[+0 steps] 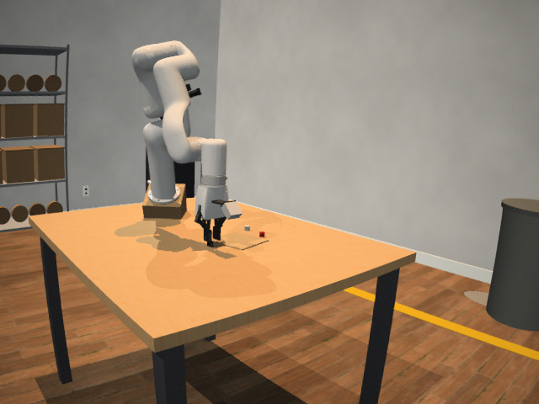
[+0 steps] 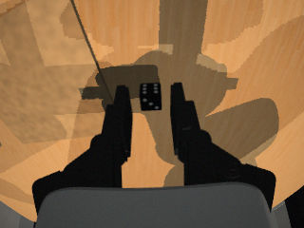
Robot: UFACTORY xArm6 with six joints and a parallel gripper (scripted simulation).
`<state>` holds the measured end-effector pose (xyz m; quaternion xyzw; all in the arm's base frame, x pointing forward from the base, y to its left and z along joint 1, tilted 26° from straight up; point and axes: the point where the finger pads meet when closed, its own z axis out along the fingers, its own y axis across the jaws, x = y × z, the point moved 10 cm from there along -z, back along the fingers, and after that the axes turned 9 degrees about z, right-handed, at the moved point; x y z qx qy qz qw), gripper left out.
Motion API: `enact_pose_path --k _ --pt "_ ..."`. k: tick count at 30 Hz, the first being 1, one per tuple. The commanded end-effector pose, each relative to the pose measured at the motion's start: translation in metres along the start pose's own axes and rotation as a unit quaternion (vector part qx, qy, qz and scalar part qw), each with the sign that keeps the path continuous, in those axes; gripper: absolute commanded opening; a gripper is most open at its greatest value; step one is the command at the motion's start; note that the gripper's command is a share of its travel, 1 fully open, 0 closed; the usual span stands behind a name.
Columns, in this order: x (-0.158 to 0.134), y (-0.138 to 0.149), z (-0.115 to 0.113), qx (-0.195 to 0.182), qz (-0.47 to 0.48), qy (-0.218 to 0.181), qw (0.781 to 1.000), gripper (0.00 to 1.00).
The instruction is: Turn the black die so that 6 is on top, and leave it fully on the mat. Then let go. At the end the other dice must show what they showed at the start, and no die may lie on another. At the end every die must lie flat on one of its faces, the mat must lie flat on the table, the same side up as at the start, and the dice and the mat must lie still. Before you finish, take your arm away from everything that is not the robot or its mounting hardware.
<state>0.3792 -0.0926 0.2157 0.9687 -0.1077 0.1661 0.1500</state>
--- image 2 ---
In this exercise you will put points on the brown mat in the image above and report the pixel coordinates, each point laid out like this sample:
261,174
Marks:
51,86

